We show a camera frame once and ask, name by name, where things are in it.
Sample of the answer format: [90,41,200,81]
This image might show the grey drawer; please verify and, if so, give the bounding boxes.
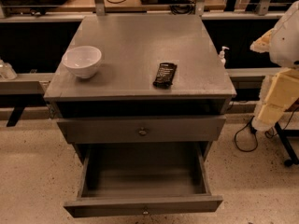
[64,143,222,217]
[58,115,226,144]

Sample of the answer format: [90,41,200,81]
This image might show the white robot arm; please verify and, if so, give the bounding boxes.
[250,1,299,131]

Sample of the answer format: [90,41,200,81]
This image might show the grey wooden drawer cabinet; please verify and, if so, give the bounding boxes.
[45,15,235,159]

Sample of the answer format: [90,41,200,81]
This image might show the grey top drawer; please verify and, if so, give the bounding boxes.
[58,115,226,144]

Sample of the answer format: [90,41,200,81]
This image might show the black snack packet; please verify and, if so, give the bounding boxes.
[153,63,178,89]

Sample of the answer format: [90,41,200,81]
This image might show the white ceramic bowl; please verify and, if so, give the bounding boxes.
[62,46,102,78]

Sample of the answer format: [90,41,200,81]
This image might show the white pump dispenser bottle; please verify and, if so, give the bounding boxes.
[219,46,229,66]

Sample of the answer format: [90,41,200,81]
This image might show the black wheeled stand leg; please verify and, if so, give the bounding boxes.
[275,122,299,167]

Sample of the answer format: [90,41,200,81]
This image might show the coiled black cables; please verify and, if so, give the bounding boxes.
[169,0,197,16]

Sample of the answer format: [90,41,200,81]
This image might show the black floor cable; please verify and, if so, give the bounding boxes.
[234,115,299,153]

